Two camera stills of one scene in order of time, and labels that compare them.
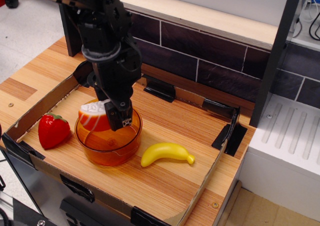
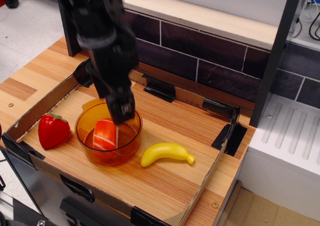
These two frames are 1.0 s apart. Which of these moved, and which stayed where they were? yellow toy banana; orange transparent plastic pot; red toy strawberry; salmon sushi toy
Moved: salmon sushi toy
Stayed: orange transparent plastic pot; yellow toy banana; red toy strawberry
